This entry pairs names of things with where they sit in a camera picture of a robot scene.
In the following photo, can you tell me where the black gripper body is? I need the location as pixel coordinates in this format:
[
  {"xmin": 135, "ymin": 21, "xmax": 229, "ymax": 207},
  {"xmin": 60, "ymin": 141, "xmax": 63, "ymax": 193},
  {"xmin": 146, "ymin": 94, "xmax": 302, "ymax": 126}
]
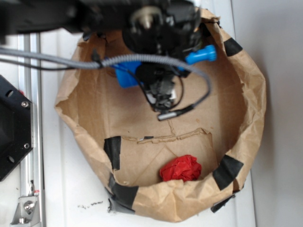
[{"xmin": 122, "ymin": 0, "xmax": 201, "ymax": 118}]

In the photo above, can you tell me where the red crumpled paper ball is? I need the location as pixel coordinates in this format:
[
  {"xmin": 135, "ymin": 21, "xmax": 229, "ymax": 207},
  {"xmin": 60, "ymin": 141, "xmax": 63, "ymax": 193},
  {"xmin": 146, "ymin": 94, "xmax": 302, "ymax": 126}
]
[{"xmin": 159, "ymin": 155, "xmax": 202, "ymax": 182}]

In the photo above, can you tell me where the brown paper bag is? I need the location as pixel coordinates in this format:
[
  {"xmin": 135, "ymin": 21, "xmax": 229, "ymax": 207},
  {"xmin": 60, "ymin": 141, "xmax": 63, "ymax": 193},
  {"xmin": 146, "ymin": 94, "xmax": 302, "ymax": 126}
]
[{"xmin": 55, "ymin": 9, "xmax": 266, "ymax": 222}]

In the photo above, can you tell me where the aluminium extrusion rail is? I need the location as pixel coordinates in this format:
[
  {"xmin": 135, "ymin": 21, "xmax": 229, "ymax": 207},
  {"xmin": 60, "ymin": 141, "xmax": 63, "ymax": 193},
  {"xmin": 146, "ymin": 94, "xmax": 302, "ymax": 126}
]
[{"xmin": 18, "ymin": 33, "xmax": 47, "ymax": 227}]

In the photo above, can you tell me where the grey braided cable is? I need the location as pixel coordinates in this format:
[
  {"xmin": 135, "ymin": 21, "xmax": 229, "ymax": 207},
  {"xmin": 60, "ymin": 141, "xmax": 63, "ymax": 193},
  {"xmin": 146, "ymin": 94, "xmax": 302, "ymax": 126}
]
[{"xmin": 0, "ymin": 46, "xmax": 213, "ymax": 119}]

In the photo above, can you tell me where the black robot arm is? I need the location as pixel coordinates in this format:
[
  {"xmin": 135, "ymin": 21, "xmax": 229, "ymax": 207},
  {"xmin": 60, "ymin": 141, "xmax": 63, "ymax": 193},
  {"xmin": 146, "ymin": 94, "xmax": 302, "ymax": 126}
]
[{"xmin": 0, "ymin": 0, "xmax": 202, "ymax": 120}]

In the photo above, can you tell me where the metal corner bracket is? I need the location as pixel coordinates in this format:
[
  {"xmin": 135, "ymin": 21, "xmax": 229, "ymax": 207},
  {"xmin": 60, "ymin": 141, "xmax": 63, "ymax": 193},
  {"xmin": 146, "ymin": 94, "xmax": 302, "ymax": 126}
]
[{"xmin": 9, "ymin": 196, "xmax": 41, "ymax": 227}]

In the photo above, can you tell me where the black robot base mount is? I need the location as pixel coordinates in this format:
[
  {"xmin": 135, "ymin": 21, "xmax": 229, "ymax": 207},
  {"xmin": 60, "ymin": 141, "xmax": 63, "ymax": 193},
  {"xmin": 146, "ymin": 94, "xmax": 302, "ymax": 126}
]
[{"xmin": 0, "ymin": 76, "xmax": 33, "ymax": 181}]

